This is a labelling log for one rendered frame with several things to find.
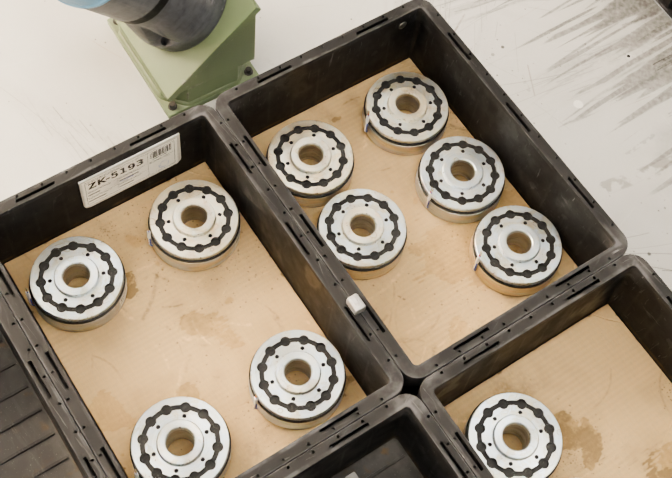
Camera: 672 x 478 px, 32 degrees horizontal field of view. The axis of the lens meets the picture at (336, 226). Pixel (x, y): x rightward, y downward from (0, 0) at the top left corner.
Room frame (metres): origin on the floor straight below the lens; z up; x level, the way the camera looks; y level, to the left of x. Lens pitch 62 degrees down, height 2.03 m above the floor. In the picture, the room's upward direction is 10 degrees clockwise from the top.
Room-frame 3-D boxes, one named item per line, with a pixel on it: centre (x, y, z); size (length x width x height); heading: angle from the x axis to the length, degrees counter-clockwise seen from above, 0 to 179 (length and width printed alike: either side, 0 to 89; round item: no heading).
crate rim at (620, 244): (0.66, -0.08, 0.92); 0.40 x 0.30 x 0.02; 42
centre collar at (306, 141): (0.70, 0.04, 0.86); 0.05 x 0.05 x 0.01
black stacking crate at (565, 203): (0.66, -0.08, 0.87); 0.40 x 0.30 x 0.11; 42
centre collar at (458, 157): (0.71, -0.14, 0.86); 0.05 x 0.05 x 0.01
